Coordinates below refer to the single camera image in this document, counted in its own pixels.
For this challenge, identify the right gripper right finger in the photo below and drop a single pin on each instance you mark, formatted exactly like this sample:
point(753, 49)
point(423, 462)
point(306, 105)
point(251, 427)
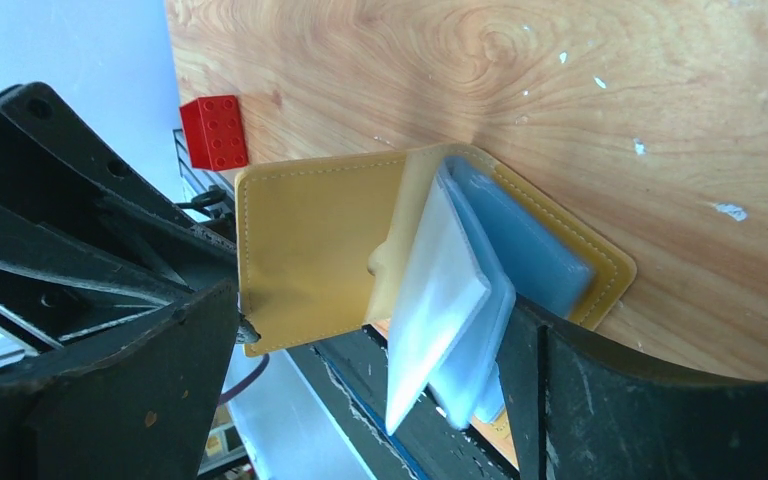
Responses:
point(582, 406)

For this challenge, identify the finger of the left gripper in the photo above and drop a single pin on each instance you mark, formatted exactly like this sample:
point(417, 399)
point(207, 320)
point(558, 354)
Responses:
point(89, 263)
point(48, 152)

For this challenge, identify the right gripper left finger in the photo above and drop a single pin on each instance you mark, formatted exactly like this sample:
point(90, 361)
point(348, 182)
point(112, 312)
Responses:
point(133, 402)

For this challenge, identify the yellow leather card holder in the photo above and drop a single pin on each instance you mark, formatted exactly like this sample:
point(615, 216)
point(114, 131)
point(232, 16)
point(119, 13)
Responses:
point(438, 242)

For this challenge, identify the red white small block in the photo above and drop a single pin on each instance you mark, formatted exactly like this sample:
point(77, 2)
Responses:
point(213, 128)

